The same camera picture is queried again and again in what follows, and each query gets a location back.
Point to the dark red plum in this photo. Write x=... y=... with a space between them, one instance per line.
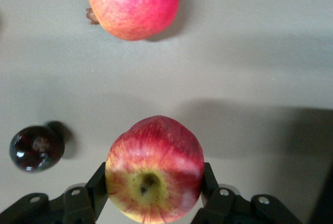
x=36 y=148

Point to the red yellow apple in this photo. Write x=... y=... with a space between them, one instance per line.
x=156 y=166

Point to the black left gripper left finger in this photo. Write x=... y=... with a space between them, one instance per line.
x=78 y=205

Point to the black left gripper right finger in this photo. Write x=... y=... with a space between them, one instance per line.
x=221 y=208

